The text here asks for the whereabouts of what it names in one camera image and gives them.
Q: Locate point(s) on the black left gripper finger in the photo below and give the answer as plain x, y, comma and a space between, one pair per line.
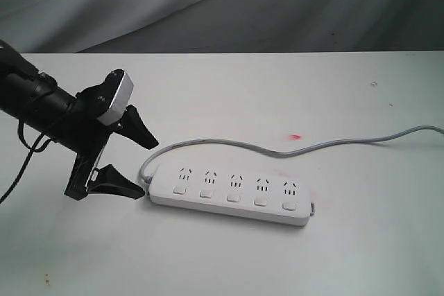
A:
132, 127
108, 180

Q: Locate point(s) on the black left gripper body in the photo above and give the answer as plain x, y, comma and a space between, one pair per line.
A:
87, 137

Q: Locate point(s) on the white five-outlet power strip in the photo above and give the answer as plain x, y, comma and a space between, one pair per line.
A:
233, 192

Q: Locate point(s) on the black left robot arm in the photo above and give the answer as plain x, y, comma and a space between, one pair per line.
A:
35, 99

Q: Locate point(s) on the grey backdrop cloth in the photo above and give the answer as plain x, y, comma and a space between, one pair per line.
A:
221, 26

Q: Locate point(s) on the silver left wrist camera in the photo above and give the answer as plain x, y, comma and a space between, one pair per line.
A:
115, 92

